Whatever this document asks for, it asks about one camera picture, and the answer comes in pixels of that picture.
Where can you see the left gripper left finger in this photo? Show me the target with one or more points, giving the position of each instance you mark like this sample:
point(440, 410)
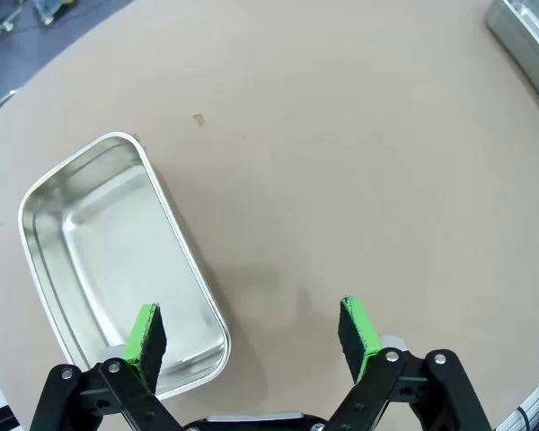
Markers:
point(144, 341)

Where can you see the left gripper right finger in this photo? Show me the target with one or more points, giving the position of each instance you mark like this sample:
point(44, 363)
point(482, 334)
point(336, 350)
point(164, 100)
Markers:
point(361, 341)

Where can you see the steel rectangular container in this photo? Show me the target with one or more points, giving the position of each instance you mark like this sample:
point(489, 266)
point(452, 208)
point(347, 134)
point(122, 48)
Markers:
point(108, 233)
point(530, 58)

